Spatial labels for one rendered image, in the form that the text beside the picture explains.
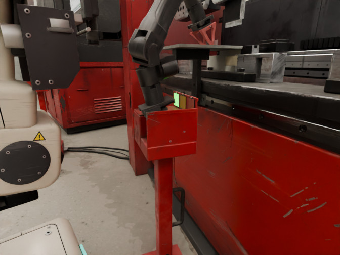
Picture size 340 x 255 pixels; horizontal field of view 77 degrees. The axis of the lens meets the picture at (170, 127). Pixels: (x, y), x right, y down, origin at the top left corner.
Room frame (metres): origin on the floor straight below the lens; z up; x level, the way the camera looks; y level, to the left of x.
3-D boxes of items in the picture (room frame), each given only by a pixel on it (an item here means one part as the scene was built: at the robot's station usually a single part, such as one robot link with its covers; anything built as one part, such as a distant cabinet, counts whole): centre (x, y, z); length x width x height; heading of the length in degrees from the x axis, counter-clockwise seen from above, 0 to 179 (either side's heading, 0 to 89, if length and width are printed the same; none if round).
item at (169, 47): (0.89, -0.12, 1.00); 0.26 x 0.18 x 0.01; 112
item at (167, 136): (0.69, 0.02, 0.75); 0.20 x 0.16 x 0.18; 20
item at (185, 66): (1.45, -0.05, 0.92); 0.50 x 0.06 x 0.10; 22
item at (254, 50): (0.91, -0.27, 0.99); 0.20 x 0.03 x 0.03; 22
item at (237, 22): (0.94, -0.26, 1.13); 0.10 x 0.02 x 0.10; 22
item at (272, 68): (0.89, -0.28, 0.92); 0.39 x 0.06 x 0.10; 22
